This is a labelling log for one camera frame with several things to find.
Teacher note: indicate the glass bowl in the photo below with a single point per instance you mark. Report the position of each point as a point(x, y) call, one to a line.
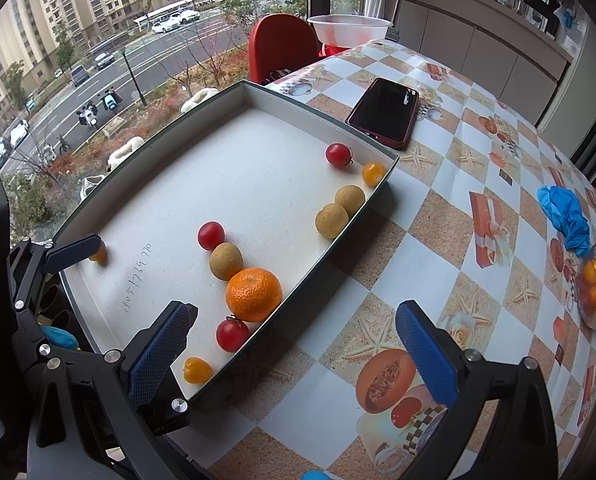
point(578, 305)

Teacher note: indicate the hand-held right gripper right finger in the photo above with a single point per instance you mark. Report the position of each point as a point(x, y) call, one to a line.
point(425, 355)

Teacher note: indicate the person's left hand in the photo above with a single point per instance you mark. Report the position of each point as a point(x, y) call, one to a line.
point(58, 337)

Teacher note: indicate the blue crumpled plastic bag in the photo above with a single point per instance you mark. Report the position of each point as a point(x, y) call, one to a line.
point(565, 220)

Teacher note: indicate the tan longan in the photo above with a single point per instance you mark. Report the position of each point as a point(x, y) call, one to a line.
point(350, 198)
point(331, 220)
point(226, 260)

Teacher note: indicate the shallow grey box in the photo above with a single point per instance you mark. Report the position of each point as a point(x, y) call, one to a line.
point(203, 175)

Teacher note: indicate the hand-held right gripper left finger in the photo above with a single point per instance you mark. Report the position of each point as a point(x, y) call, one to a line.
point(155, 360)

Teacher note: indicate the mandarin orange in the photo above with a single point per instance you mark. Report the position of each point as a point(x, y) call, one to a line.
point(254, 294)

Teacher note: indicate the red plastic stool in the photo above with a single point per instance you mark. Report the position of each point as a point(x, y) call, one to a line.
point(334, 51)

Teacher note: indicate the white cabinet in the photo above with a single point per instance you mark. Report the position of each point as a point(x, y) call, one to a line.
point(478, 45)

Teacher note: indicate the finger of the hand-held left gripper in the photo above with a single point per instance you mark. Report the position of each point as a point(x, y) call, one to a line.
point(73, 254)
point(28, 327)

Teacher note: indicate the white plastic basin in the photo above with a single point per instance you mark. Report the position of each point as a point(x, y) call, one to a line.
point(350, 27)

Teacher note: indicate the yellow cherry tomato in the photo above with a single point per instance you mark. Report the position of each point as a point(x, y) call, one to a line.
point(197, 370)
point(99, 255)
point(373, 173)

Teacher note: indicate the smartphone with red case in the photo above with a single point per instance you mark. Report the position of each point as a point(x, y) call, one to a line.
point(384, 112)

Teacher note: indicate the red cherry tomato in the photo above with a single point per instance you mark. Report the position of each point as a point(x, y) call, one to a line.
point(339, 154)
point(211, 235)
point(232, 335)

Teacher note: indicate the checkered printed tablecloth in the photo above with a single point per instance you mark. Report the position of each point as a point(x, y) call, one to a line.
point(428, 240)

